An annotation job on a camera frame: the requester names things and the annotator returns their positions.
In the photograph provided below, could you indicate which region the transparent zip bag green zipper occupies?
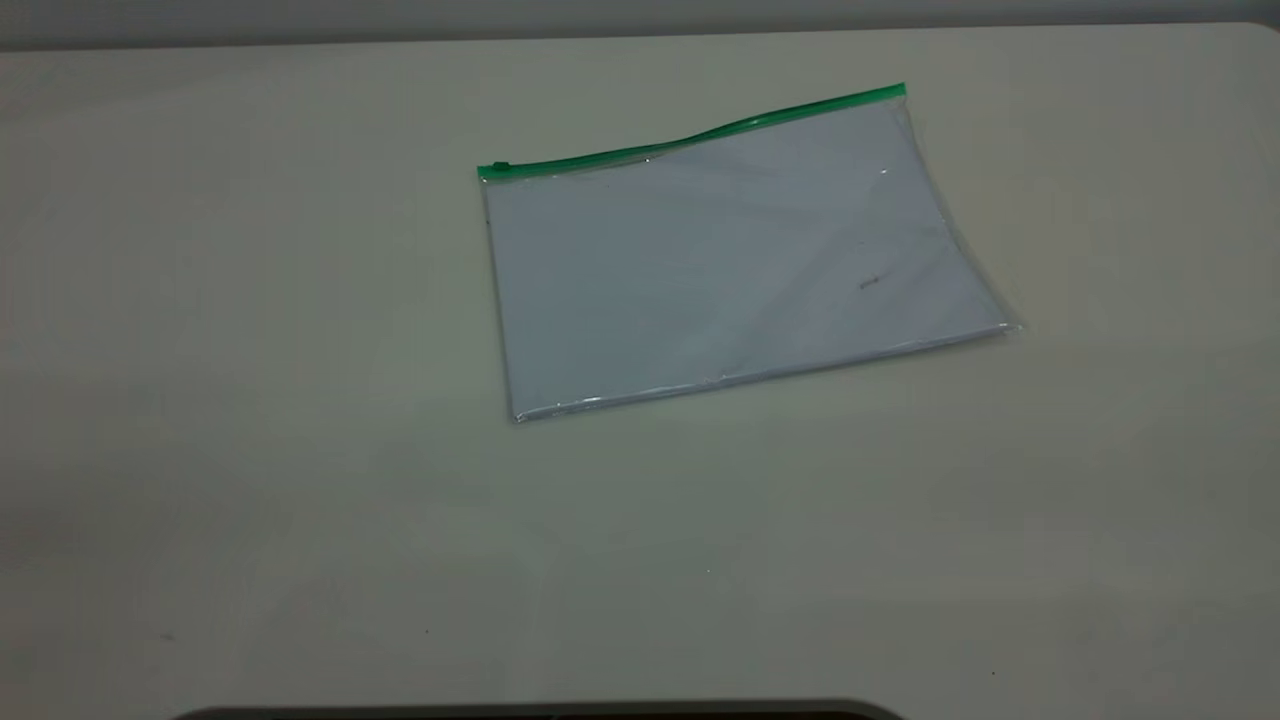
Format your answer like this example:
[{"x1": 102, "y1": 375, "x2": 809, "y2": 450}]
[{"x1": 475, "y1": 81, "x2": 1022, "y2": 426}]

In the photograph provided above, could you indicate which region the dark rounded robot base edge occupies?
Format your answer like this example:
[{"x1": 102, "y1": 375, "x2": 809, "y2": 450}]
[{"x1": 170, "y1": 699, "x2": 907, "y2": 720}]

